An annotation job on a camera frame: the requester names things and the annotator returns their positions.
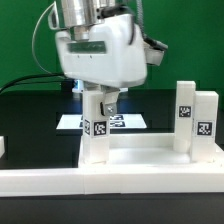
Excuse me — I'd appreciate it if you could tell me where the white front fence wall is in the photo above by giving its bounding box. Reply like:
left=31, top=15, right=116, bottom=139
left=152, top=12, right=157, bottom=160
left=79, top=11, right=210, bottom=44
left=0, top=165, right=224, bottom=197

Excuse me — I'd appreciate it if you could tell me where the white left fence wall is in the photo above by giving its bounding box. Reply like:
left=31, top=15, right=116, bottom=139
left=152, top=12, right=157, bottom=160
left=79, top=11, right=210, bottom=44
left=0, top=136, right=5, bottom=158

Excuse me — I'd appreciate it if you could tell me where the black cable bundle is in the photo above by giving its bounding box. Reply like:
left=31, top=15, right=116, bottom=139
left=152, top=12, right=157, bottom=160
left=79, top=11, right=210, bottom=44
left=0, top=73, right=68, bottom=95

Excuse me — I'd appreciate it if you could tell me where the white fence wall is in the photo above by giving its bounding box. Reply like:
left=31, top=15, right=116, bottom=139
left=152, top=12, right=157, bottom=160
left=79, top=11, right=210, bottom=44
left=0, top=165, right=224, bottom=197
left=0, top=136, right=5, bottom=158

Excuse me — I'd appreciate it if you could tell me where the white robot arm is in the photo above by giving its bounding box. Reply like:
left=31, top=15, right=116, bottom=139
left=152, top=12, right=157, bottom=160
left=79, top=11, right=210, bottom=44
left=48, top=0, right=168, bottom=116

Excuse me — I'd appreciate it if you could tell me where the fiducial marker sheet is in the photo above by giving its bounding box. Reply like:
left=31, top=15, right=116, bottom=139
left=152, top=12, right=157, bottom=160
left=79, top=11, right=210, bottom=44
left=56, top=114, right=147, bottom=130

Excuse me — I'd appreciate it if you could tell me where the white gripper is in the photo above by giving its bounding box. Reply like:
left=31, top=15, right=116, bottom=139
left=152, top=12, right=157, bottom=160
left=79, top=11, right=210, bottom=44
left=48, top=9, right=169, bottom=117

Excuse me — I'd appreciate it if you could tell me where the grey curved cable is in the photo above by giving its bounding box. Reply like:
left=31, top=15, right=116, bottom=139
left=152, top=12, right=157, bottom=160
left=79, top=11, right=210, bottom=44
left=31, top=1, right=65, bottom=75

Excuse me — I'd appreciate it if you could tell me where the white desk top tray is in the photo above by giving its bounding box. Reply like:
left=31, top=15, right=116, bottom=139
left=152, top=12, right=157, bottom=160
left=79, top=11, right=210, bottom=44
left=77, top=132, right=224, bottom=169

